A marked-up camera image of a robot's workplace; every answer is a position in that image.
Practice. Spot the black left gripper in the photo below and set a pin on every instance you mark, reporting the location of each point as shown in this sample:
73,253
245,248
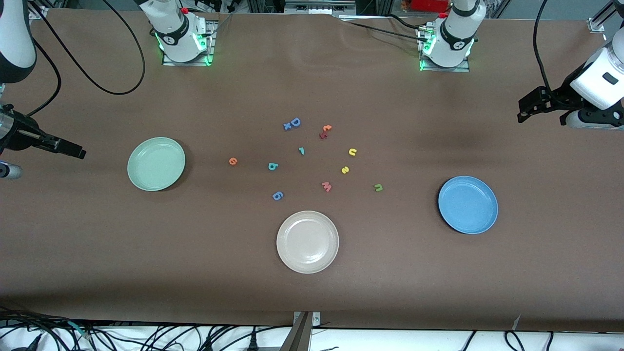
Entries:
558,99

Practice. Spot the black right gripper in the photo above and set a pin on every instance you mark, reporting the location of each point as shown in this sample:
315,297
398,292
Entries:
20,137

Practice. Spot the teal foam letter d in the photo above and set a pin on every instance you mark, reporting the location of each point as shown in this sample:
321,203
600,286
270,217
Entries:
272,166

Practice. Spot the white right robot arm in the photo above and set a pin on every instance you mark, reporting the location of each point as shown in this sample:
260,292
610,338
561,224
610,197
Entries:
178,34

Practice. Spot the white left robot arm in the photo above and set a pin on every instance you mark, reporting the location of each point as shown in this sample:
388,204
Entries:
456,39

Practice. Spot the pale green plate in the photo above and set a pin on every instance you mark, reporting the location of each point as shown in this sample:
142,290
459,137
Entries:
156,163

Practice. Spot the aluminium corner profile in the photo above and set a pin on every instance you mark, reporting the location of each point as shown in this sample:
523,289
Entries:
38,12
598,23

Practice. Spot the blue plate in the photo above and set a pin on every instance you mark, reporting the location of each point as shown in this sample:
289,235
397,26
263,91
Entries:
468,204

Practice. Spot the red box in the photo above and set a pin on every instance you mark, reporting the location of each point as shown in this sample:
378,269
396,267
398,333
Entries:
429,5

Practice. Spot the small white tape tag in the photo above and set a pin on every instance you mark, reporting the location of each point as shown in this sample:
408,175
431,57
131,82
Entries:
516,323

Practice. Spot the blue foam number 6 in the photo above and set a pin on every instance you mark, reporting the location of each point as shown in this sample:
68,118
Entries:
277,195

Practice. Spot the pink foam letter w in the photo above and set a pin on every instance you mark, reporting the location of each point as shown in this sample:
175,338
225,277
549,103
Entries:
326,186

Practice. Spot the blue foam letter D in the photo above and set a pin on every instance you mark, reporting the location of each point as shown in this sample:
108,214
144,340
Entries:
295,122

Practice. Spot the grey electronics unit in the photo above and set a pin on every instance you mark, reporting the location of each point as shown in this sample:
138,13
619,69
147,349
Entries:
319,7

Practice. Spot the beige plate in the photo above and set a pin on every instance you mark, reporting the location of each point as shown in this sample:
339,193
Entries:
307,242

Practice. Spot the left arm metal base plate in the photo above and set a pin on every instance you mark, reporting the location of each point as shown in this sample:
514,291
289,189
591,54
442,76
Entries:
463,69

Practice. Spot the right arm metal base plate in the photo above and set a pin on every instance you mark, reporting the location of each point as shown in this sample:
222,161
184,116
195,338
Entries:
212,44

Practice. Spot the grey metal table bracket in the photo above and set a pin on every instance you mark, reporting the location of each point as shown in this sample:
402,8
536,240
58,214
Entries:
301,334

